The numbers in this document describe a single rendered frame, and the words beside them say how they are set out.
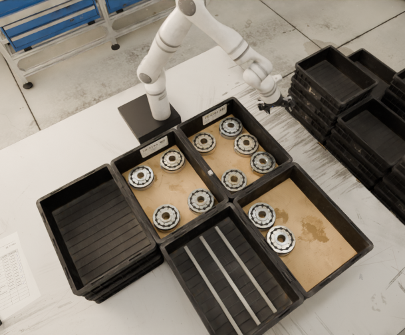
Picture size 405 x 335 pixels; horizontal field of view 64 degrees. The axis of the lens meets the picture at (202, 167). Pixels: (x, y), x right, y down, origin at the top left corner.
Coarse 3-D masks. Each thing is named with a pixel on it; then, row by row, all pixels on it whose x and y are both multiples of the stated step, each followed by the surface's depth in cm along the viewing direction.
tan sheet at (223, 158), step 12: (216, 132) 144; (216, 144) 140; (228, 144) 140; (204, 156) 138; (216, 156) 137; (228, 156) 137; (240, 156) 137; (216, 168) 134; (228, 168) 134; (240, 168) 134; (252, 180) 131
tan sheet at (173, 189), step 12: (156, 156) 138; (132, 168) 136; (156, 168) 135; (192, 168) 135; (156, 180) 133; (168, 180) 132; (180, 180) 132; (192, 180) 132; (144, 192) 130; (156, 192) 130; (168, 192) 130; (180, 192) 130; (144, 204) 128; (156, 204) 127; (180, 204) 127; (216, 204) 126; (168, 216) 125; (180, 216) 124; (192, 216) 124
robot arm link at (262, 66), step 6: (246, 54) 105; (252, 54) 106; (258, 54) 107; (234, 60) 108; (240, 60) 107; (246, 60) 107; (258, 60) 108; (264, 60) 107; (252, 66) 109; (258, 66) 108; (264, 66) 108; (270, 66) 109; (258, 72) 108; (264, 72) 109; (270, 72) 111; (264, 78) 111
